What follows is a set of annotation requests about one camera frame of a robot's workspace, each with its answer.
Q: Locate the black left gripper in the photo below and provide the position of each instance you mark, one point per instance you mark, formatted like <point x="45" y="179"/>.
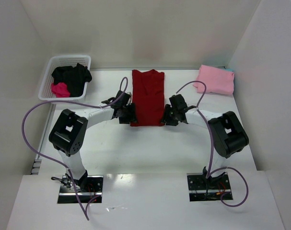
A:
<point x="127" y="115"/>

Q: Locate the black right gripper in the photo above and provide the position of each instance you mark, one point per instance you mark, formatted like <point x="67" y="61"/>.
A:
<point x="170" y="116"/>

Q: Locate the dark red t shirt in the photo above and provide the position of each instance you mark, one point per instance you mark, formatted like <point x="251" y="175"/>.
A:
<point x="148" y="97"/>

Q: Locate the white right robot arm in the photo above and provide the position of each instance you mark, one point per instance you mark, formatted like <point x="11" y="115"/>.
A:
<point x="227" y="135"/>

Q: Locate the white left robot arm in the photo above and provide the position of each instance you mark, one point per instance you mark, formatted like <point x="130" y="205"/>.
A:
<point x="68" y="133"/>

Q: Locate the folded pink t shirt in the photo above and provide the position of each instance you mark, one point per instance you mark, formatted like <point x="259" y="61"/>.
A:
<point x="217" y="80"/>

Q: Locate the black t shirt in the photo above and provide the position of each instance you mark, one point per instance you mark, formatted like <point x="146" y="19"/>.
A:
<point x="74" y="77"/>

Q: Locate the magenta t shirt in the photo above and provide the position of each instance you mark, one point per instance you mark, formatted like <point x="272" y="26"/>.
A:
<point x="60" y="90"/>

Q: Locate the white plastic basket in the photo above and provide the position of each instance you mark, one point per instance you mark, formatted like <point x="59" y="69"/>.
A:
<point x="45" y="93"/>

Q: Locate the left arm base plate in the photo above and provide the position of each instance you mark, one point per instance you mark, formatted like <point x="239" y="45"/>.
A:
<point x="92" y="188"/>

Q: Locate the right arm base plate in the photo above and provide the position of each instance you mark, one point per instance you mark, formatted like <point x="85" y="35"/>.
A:
<point x="212" y="189"/>

